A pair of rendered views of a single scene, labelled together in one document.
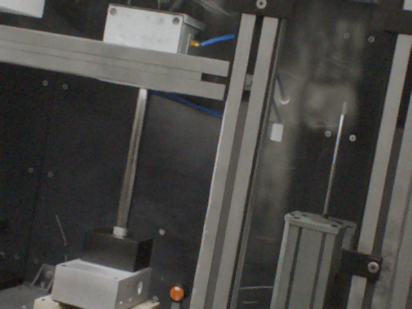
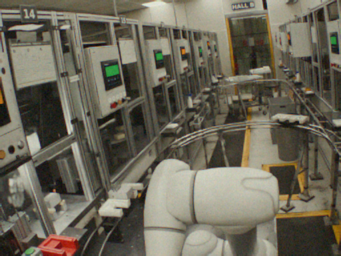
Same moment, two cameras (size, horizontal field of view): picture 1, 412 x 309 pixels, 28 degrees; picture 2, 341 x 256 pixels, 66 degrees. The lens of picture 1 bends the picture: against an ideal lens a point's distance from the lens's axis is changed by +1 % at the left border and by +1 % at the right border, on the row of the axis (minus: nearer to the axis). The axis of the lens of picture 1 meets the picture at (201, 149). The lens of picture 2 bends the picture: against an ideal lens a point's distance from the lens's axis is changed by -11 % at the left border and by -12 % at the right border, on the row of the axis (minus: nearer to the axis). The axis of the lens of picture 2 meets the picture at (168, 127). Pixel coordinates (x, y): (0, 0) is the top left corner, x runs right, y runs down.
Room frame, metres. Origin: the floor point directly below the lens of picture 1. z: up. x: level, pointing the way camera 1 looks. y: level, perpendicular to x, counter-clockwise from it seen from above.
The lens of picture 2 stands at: (0.39, 1.52, 1.69)
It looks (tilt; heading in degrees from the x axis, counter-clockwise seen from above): 15 degrees down; 272
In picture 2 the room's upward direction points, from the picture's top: 9 degrees counter-clockwise
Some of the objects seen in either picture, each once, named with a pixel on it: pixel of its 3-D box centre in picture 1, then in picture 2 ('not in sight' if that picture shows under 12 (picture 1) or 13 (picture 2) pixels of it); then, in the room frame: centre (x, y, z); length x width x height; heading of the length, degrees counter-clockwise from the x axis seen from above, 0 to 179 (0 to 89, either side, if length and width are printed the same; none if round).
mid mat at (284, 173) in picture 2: not in sight; (284, 179); (-0.82, -1.58, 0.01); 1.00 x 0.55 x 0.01; 73
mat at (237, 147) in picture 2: not in sight; (236, 127); (-0.82, -4.16, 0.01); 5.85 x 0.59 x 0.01; 73
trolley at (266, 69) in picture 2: not in sight; (262, 85); (-2.07, -6.10, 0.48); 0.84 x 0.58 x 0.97; 81
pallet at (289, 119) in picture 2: not in sight; (289, 121); (-0.77, -1.26, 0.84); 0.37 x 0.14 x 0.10; 131
